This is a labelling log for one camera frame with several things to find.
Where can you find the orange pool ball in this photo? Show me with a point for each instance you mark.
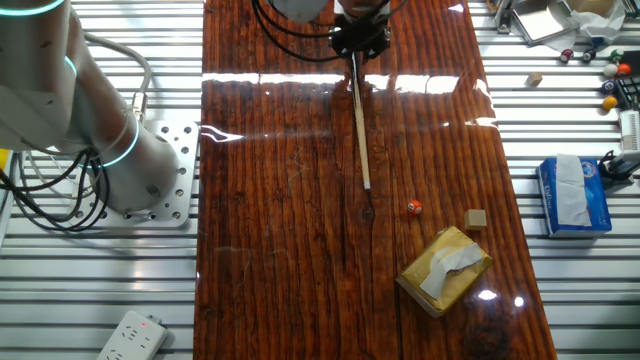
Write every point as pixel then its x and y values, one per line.
pixel 414 207

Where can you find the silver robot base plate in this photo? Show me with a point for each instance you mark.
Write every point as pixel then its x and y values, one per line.
pixel 186 150

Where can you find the red-orange pool ball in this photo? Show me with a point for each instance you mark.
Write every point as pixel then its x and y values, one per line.
pixel 624 69

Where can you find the silver metal plate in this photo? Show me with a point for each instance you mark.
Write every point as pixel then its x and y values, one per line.
pixel 537 20

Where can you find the crumpled white paper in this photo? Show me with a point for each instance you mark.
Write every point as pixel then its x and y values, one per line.
pixel 600 25

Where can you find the colourful block-pattern mat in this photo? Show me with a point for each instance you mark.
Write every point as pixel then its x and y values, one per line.
pixel 4 161

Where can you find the blue tissue pack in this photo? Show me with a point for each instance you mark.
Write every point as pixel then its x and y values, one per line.
pixel 597 200

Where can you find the white power strip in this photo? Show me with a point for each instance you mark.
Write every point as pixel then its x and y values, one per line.
pixel 131 337

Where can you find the wooden pool cue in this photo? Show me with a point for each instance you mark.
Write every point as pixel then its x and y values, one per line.
pixel 361 130

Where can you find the black keyboard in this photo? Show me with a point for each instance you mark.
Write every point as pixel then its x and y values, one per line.
pixel 629 92

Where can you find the black pool ball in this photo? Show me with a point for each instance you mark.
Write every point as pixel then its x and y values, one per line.
pixel 588 55

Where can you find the light wooden cube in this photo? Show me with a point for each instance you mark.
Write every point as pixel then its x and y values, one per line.
pixel 475 220
pixel 534 79

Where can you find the white pool ball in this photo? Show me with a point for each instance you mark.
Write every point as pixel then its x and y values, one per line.
pixel 610 70

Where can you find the yellow pool ball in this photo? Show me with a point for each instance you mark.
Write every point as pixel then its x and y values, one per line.
pixel 609 103

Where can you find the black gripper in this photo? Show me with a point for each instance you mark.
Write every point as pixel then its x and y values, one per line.
pixel 360 40

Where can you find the gold tissue pack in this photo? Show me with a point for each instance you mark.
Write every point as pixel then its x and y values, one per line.
pixel 415 280

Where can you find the maroon pool ball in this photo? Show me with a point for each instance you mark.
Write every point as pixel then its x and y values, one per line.
pixel 566 55

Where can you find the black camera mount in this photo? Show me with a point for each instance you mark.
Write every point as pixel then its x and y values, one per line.
pixel 617 167

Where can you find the blue pool ball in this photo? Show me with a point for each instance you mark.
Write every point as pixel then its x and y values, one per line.
pixel 608 87

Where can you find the green pool ball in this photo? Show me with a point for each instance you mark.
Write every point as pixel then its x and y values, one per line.
pixel 617 54

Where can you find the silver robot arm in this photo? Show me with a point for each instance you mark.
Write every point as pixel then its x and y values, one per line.
pixel 125 150

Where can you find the silver finned camera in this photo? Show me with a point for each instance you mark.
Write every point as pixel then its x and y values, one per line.
pixel 631 132

